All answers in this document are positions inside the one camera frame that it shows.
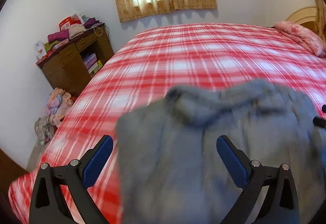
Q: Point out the brown wooden furniture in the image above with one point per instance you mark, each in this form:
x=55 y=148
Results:
x=10 y=170

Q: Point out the magenta folded clothes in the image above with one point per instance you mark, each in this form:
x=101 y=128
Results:
x=58 y=35

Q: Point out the red box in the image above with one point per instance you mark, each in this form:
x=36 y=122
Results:
x=65 y=23

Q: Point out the brown wooden desk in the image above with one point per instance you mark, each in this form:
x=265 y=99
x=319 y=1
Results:
x=66 y=71

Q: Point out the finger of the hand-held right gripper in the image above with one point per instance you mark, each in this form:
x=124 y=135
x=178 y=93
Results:
x=319 y=122
x=324 y=108

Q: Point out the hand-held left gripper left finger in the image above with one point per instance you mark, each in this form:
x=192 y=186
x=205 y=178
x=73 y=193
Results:
x=98 y=160

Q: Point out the wooden bed headboard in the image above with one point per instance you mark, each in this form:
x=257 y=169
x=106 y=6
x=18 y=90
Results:
x=303 y=16

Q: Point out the grey patterned cloth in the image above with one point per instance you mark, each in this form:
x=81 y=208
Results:
x=44 y=129

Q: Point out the grey puffer jacket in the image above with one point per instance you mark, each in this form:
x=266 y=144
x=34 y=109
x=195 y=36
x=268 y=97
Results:
x=178 y=162

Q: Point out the green cloth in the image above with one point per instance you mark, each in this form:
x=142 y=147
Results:
x=50 y=46

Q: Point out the white printed card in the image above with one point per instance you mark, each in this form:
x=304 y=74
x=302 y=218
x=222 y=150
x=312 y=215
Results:
x=40 y=49

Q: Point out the bed with red plaid sheet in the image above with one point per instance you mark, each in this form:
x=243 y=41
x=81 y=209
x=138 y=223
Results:
x=191 y=60

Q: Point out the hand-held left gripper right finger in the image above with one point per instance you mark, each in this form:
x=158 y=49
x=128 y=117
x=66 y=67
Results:
x=233 y=162

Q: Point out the beige floral side curtain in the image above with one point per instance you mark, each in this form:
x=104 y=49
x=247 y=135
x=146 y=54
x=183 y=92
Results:
x=320 y=15

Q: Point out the pastel clothes pile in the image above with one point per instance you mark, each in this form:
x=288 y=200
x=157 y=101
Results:
x=59 y=105

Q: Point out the pink floral folded blanket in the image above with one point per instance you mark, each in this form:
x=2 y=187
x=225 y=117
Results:
x=303 y=36

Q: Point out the purple folded clothes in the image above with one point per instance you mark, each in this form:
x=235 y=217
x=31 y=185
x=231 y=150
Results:
x=91 y=22

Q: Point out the books in desk shelf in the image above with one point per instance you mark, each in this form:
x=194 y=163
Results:
x=91 y=64

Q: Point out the pale pink cloth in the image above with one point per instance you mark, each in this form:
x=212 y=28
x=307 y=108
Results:
x=76 y=30

